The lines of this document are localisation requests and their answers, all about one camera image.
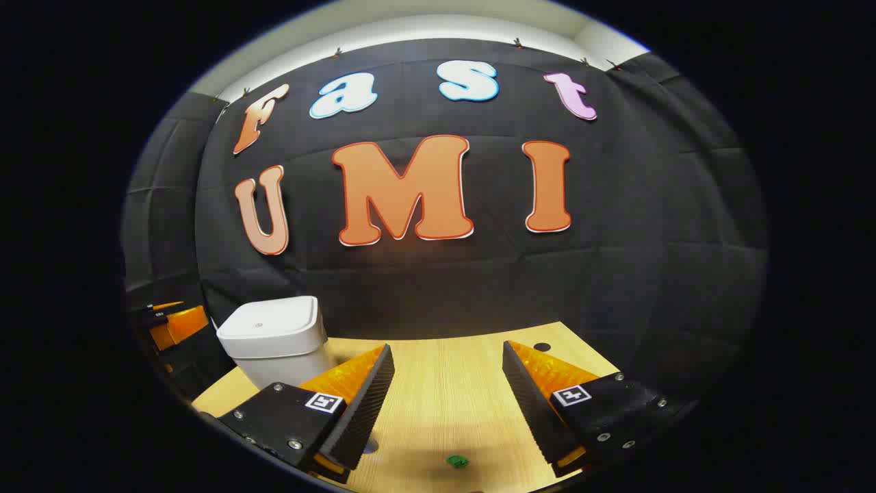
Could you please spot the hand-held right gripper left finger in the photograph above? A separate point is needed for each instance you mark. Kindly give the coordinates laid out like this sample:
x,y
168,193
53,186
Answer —
x,y
366,404

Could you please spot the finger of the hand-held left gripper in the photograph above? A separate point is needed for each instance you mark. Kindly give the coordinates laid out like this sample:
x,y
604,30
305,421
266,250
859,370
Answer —
x,y
179,327
154,316

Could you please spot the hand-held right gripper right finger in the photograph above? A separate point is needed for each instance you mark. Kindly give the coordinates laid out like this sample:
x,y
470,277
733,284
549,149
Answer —
x,y
527,404

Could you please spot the green paper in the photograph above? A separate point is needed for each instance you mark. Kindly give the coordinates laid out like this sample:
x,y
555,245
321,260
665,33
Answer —
x,y
458,461

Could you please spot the white desktop garbage bin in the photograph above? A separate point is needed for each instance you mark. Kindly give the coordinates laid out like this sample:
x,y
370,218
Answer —
x,y
274,342

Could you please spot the wooden desktop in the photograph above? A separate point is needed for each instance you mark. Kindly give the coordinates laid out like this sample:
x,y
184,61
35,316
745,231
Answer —
x,y
445,397

